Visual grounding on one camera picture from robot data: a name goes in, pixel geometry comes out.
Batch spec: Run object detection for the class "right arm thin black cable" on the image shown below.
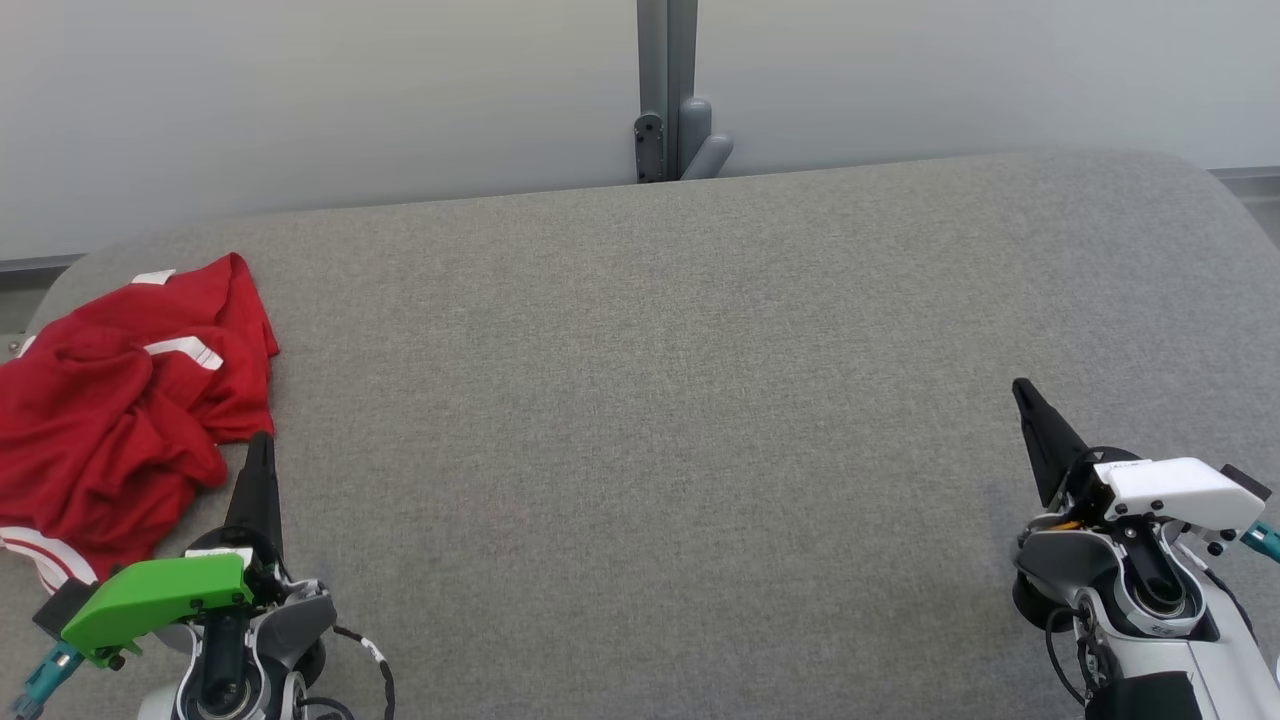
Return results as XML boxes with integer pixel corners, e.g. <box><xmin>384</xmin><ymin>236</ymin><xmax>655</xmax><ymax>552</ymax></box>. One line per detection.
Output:
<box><xmin>1044</xmin><ymin>604</ymin><xmax>1096</xmax><ymax>707</ymax></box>

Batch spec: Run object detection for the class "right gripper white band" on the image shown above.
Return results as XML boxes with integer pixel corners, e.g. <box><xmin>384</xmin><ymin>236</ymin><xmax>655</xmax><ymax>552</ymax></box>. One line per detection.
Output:
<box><xmin>1012</xmin><ymin>377</ymin><xmax>1267</xmax><ymax>536</ymax></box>

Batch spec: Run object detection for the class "grey rounded post foot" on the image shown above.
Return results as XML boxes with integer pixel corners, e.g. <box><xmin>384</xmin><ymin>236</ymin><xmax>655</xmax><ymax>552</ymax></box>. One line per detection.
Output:
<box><xmin>680</xmin><ymin>97</ymin><xmax>734</xmax><ymax>181</ymax></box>

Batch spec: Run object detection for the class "red basketball jersey number 23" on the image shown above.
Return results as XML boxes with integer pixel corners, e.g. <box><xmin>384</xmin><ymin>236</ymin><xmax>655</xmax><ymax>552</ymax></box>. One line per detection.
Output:
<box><xmin>0</xmin><ymin>325</ymin><xmax>233</xmax><ymax>598</ymax></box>

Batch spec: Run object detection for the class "dark grey post bracket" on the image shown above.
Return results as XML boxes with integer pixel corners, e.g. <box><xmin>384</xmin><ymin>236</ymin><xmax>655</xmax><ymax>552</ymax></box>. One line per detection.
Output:
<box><xmin>633</xmin><ymin>112</ymin><xmax>667</xmax><ymax>184</ymax></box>

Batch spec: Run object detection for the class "grey metal partition post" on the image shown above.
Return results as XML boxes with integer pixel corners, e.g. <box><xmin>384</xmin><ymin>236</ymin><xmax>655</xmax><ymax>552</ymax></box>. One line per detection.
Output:
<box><xmin>637</xmin><ymin>0</ymin><xmax>699</xmax><ymax>184</ymax></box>

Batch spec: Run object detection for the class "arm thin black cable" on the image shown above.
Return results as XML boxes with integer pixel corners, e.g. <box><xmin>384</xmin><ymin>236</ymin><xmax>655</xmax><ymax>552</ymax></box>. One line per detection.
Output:
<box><xmin>325</xmin><ymin>622</ymin><xmax>398</xmax><ymax>720</ymax></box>
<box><xmin>1044</xmin><ymin>604</ymin><xmax>1096</xmax><ymax>707</ymax></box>

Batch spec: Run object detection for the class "left arm teal cable connector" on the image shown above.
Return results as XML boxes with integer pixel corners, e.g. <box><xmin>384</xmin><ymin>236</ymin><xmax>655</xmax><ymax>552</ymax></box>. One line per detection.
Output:
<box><xmin>8</xmin><ymin>643</ymin><xmax>83</xmax><ymax>719</ymax></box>

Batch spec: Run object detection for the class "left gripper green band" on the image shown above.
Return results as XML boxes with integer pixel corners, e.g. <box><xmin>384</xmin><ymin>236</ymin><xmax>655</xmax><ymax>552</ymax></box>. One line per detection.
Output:
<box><xmin>60</xmin><ymin>432</ymin><xmax>293</xmax><ymax>671</ymax></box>

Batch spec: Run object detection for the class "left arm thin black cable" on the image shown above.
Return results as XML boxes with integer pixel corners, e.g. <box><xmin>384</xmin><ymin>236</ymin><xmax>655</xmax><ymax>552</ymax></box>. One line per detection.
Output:
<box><xmin>325</xmin><ymin>622</ymin><xmax>398</xmax><ymax>720</ymax></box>

